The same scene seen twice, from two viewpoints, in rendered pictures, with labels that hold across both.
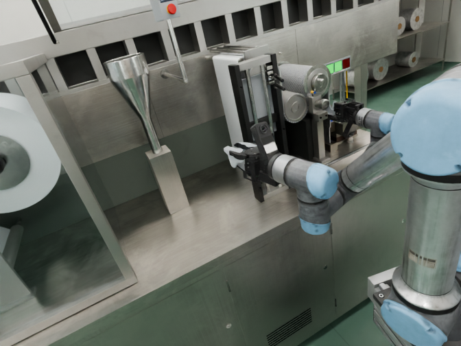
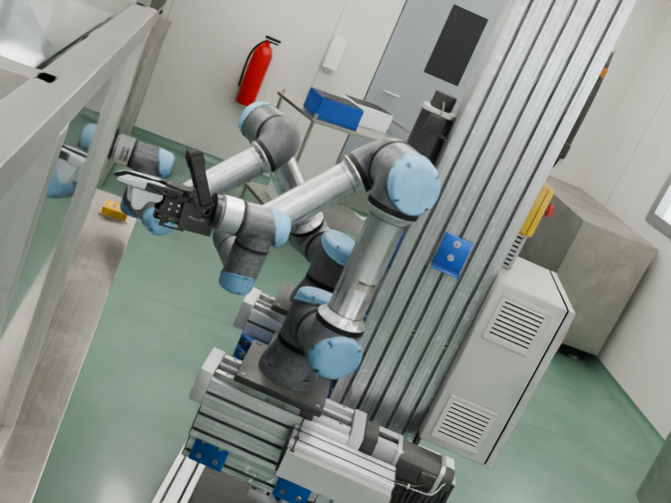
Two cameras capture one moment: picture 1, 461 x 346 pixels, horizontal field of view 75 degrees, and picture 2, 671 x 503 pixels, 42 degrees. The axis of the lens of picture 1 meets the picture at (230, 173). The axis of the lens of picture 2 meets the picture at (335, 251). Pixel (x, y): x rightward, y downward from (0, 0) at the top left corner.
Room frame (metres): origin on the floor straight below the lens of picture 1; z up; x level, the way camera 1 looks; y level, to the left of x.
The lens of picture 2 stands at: (0.25, 1.50, 1.75)
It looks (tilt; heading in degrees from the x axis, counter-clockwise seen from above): 17 degrees down; 276
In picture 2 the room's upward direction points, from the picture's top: 24 degrees clockwise
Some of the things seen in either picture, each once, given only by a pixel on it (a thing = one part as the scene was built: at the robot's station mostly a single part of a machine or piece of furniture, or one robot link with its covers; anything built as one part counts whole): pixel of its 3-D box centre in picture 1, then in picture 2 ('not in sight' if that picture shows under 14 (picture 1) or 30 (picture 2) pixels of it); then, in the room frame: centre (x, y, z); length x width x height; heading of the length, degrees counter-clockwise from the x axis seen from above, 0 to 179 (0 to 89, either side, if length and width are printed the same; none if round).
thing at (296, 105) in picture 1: (279, 103); not in sight; (1.34, -0.30, 1.17); 0.26 x 0.12 x 0.12; 20
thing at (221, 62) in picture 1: (236, 117); not in sight; (1.30, -0.08, 1.17); 0.34 x 0.05 x 0.54; 20
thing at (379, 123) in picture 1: (381, 123); (151, 161); (1.02, -0.60, 1.11); 0.11 x 0.08 x 0.09; 20
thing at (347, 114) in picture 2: not in sight; (331, 176); (1.09, -4.03, 0.51); 0.91 x 0.58 x 1.02; 42
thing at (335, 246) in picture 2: not in sight; (333, 256); (0.52, -0.94, 0.98); 0.13 x 0.12 x 0.14; 136
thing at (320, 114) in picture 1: (320, 130); not in sight; (1.21, -0.43, 1.05); 0.06 x 0.05 x 0.31; 20
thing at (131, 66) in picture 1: (126, 66); not in sight; (1.12, 0.26, 1.50); 0.14 x 0.14 x 0.06
